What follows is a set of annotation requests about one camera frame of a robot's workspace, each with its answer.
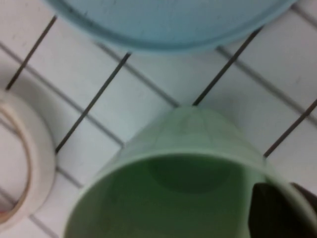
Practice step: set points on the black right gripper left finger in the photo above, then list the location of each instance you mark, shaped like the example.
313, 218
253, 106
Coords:
275, 215

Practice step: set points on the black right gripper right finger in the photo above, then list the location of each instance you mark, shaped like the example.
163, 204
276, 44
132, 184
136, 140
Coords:
309, 198

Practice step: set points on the green plastic cup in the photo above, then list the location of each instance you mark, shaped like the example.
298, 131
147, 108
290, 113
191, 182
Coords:
173, 138

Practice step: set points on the blue cup stand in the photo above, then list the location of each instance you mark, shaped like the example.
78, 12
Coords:
173, 24

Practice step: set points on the white tape roll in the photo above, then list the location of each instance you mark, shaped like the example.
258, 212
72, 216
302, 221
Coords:
42, 153

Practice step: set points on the grid-pattern tablecloth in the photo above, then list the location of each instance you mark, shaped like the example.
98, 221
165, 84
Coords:
74, 74

